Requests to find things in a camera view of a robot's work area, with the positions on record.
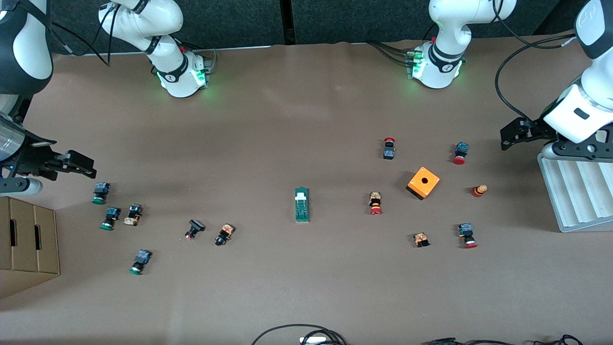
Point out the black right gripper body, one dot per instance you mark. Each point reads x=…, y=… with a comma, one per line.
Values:
x=34, y=154

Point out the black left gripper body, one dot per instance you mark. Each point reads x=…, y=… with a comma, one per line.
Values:
x=533, y=130

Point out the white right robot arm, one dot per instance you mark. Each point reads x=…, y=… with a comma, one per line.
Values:
x=163, y=21

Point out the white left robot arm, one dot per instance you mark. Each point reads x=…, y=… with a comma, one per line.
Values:
x=455, y=14

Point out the red mushroom pushbutton blue block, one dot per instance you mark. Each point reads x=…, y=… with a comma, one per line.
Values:
x=467, y=235
x=460, y=153

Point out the red yellow emergency stop head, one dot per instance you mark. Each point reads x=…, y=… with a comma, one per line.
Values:
x=479, y=190

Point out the brown cardboard box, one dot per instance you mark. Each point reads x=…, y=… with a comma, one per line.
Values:
x=28, y=239

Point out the grey ridged plastic tray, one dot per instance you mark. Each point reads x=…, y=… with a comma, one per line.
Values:
x=579, y=196

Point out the red pushbutton black block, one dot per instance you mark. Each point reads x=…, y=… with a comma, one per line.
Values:
x=389, y=149

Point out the black mushroom button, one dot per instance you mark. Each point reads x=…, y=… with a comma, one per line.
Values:
x=194, y=228

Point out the orange contact block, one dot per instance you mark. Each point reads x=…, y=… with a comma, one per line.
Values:
x=421, y=239

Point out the red emergency stop orange block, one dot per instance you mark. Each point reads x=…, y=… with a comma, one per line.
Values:
x=375, y=203

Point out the white power adapter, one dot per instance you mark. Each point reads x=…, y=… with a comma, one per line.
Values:
x=313, y=340

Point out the green mushroom pushbutton switch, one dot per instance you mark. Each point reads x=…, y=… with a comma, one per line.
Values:
x=110, y=218
x=100, y=192
x=140, y=261

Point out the black selector switch orange block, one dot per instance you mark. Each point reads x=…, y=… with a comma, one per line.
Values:
x=224, y=234
x=133, y=214

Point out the orange push button enclosure box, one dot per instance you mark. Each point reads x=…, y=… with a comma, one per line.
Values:
x=423, y=182

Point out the black vertical frame post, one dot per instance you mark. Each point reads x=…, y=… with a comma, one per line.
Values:
x=287, y=19

